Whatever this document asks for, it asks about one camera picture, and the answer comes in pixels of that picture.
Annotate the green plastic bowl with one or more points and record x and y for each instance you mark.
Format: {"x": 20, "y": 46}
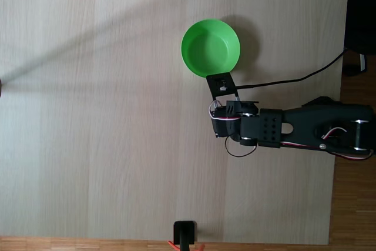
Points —
{"x": 210, "y": 51}

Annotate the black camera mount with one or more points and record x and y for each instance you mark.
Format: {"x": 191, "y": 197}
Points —
{"x": 222, "y": 85}

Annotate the black object with white edge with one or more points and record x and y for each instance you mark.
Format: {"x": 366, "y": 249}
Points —
{"x": 363, "y": 63}

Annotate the black furniture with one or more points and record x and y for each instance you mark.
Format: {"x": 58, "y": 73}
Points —
{"x": 361, "y": 10}

